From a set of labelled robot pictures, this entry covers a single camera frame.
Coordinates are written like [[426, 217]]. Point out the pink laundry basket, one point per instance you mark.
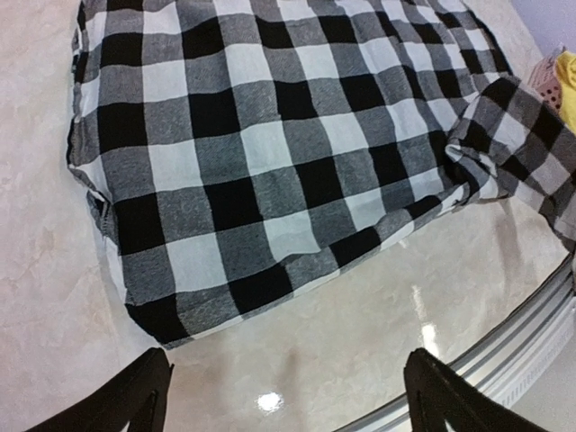
[[544, 81]]

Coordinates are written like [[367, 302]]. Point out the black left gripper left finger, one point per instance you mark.
[[135, 399]]

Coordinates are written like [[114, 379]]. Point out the black white checkered shirt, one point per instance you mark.
[[238, 153]]

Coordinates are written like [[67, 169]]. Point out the aluminium front rail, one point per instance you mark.
[[508, 360]]

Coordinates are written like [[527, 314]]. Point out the yellow garment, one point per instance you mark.
[[565, 66]]

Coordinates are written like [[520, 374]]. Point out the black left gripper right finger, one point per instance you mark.
[[439, 399]]

